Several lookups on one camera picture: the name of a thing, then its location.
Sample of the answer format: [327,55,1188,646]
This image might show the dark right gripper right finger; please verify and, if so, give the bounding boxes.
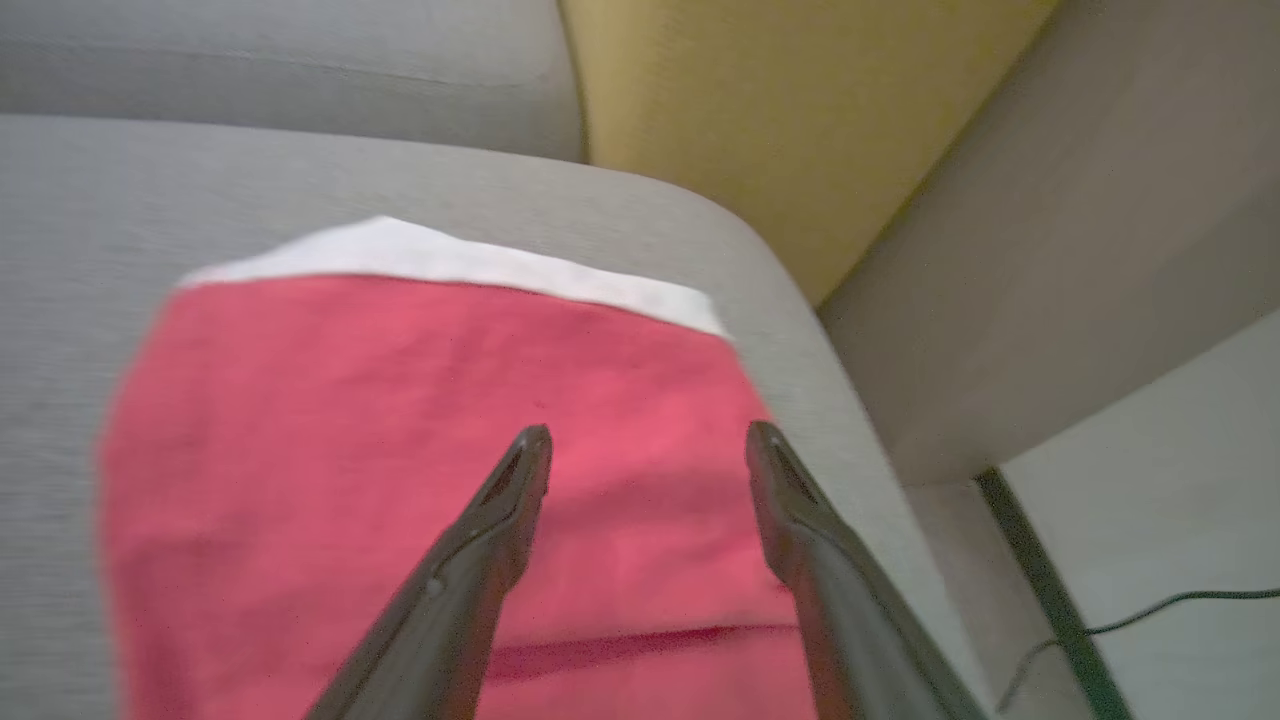
[746,420,991,720]

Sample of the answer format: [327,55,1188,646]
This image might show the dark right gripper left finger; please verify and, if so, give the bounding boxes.
[305,424,554,720]

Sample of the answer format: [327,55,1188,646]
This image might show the red mesh shorts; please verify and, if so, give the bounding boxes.
[95,215,831,720]

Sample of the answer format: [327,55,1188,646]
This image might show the black floor strip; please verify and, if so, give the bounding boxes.
[975,468,1136,720]

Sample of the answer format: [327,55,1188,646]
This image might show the grey sofa seat cushion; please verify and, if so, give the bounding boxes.
[0,113,1001,720]

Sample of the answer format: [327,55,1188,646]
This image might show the yellow upholstered cushion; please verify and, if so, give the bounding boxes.
[558,0,1061,306]

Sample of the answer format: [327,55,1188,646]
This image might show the grey square sofa cushion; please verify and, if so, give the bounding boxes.
[0,0,586,161]

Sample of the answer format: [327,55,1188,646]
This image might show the thin black floor cable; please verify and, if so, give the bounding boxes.
[995,588,1280,711]

